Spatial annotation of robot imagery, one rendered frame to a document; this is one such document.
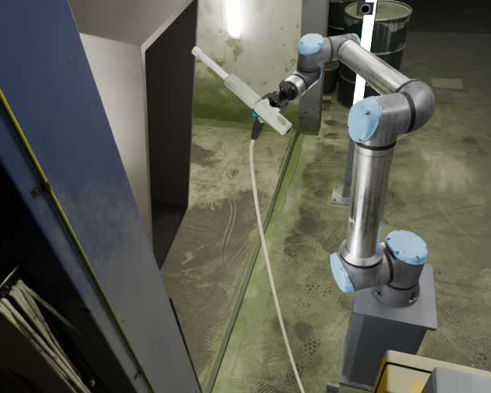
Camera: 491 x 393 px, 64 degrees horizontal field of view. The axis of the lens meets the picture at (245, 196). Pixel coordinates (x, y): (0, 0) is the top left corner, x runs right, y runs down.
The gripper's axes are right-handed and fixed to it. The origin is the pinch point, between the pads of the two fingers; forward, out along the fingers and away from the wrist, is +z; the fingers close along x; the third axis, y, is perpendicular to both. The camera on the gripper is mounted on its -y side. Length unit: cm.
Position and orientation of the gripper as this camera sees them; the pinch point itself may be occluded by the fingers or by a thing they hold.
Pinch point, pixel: (260, 115)
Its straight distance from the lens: 152.5
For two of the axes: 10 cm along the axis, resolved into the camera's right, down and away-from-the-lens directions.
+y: -2.1, 3.8, 9.0
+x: -7.4, -6.7, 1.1
